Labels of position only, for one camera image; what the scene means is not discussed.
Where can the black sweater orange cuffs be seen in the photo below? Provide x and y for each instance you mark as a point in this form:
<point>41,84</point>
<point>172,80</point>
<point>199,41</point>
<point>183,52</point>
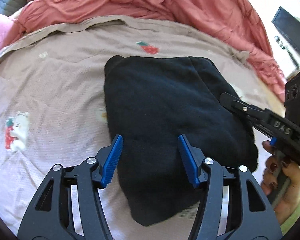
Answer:
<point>150,102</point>

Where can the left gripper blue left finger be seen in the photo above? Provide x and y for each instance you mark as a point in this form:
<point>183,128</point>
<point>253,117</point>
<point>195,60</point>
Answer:
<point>49,214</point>

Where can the right hand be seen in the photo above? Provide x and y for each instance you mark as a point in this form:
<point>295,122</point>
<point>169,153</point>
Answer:
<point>289,202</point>

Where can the black tv monitor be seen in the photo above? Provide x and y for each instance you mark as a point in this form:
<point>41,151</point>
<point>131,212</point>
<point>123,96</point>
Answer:
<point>288,26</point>

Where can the mauve strawberry print blanket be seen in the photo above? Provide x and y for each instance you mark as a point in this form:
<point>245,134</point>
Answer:
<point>52,101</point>

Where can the coral red duvet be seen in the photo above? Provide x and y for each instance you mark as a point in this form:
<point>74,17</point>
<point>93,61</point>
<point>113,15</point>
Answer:
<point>234,22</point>

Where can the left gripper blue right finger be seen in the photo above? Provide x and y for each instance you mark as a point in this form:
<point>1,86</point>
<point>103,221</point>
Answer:
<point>250,215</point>

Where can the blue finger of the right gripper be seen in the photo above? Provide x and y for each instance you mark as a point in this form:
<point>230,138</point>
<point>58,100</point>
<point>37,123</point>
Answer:
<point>244,110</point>
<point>273,142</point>

